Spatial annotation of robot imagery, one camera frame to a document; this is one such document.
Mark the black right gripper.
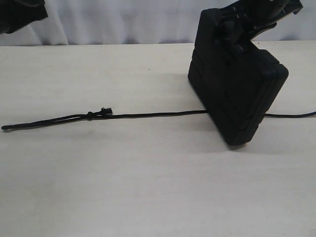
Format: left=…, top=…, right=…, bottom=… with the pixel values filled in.
left=214, top=0, right=303, bottom=58

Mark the black plastic carry case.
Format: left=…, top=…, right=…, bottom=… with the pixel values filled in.
left=188, top=8, right=289, bottom=146

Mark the black braided rope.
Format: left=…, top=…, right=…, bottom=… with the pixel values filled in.
left=1, top=107, right=316, bottom=131

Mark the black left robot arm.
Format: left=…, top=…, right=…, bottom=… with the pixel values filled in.
left=0, top=0, right=48, bottom=35

